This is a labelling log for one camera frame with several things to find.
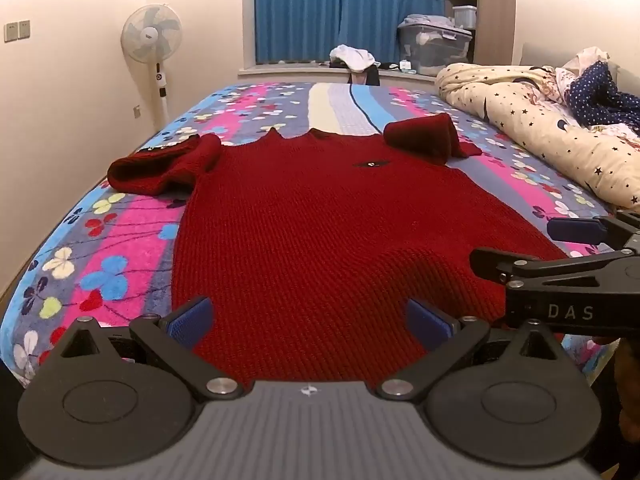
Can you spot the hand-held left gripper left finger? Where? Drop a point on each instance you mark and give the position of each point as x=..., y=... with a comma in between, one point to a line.
x=190, y=322

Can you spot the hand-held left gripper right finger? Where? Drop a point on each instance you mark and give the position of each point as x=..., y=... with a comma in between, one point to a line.
x=427, y=325

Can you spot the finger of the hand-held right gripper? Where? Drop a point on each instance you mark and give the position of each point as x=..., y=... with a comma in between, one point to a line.
x=575, y=230
x=500, y=262

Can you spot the red knit sweater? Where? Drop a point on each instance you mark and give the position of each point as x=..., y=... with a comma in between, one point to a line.
x=320, y=220

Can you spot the white clothes pile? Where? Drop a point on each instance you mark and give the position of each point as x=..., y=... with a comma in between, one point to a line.
x=352, y=56

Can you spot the floral striped blanket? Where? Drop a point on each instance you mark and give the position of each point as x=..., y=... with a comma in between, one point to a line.
x=125, y=230

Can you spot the cream star-print duvet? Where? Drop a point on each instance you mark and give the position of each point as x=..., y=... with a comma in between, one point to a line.
x=525, y=105

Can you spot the navy dotted cloth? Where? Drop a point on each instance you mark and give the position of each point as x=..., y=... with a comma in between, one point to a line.
x=600, y=90

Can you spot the clear plastic storage box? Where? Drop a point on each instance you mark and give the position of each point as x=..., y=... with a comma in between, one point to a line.
x=435, y=50

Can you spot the dark garment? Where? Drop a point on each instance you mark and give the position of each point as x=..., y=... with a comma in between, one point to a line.
x=372, y=76

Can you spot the wooden shelf unit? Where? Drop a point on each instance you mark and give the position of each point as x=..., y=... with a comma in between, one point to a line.
x=492, y=10

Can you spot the small clear shelf box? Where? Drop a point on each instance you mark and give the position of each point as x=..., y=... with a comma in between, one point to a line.
x=465, y=16

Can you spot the white standing fan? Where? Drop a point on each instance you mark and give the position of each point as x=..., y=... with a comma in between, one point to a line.
x=150, y=35

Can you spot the blue curtain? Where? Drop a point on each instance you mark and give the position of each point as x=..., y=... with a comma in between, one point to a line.
x=300, y=10

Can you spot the wall switch panel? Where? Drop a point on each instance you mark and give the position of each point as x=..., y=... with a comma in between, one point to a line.
x=16, y=30

